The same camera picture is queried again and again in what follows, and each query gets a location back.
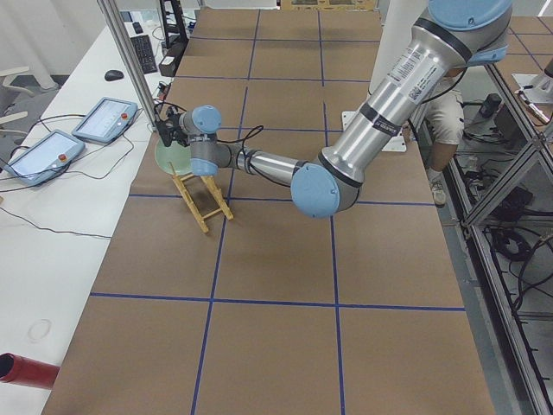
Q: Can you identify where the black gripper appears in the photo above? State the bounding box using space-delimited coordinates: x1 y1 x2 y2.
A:
165 114 188 146

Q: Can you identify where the pale green plate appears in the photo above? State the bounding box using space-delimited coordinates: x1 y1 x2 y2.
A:
155 139 192 176

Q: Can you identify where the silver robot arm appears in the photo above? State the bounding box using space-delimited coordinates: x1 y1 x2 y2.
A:
156 1 512 218

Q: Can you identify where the wooden plate rack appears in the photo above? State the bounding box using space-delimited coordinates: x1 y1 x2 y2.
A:
168 163 234 233

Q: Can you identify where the black box device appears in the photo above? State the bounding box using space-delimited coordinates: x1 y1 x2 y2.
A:
158 42 187 77

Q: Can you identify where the far teach pendant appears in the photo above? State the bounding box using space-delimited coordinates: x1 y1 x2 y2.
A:
72 97 138 144

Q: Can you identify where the teach pendant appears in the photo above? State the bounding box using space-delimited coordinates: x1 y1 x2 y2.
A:
72 97 138 144
4 130 86 186

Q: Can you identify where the black computer mouse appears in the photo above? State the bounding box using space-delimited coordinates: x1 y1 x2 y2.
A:
104 69 124 82

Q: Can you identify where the black keyboard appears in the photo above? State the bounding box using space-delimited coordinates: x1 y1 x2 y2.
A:
130 35 157 74

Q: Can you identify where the near teach pendant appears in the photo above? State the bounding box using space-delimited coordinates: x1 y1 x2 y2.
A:
4 130 86 186

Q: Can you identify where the person in beige shirt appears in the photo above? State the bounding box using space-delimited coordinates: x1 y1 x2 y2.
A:
425 68 464 208

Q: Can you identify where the red cylinder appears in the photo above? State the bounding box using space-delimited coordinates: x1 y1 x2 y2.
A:
1 353 60 389

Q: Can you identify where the white pedestal column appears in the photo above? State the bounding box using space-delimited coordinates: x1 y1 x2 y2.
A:
340 0 433 152

